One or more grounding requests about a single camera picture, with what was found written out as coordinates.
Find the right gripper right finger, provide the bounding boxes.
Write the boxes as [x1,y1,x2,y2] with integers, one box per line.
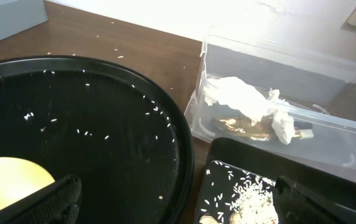
[273,176,356,224]

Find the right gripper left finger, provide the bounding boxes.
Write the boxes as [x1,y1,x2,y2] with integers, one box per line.
[0,175,82,224]

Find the food scraps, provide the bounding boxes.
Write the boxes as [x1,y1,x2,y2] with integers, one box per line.
[194,161,279,224]

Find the yellow bowl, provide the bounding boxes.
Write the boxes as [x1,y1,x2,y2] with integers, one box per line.
[0,157,55,210]

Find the gold snack wrapper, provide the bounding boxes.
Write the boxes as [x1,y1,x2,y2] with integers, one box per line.
[212,115,314,141]

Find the white napkin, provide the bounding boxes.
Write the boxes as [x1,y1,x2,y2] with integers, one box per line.
[204,77,295,144]

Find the grey dishwasher rack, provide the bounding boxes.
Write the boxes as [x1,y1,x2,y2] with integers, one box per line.
[0,0,48,40]

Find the black rectangular tray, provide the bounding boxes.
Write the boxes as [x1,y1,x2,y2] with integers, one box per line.
[205,138,356,210]

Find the round black tray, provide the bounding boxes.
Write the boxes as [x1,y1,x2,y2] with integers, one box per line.
[0,56,194,223]

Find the clear plastic bin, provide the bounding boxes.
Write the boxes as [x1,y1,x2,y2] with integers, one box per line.
[185,27,356,182]

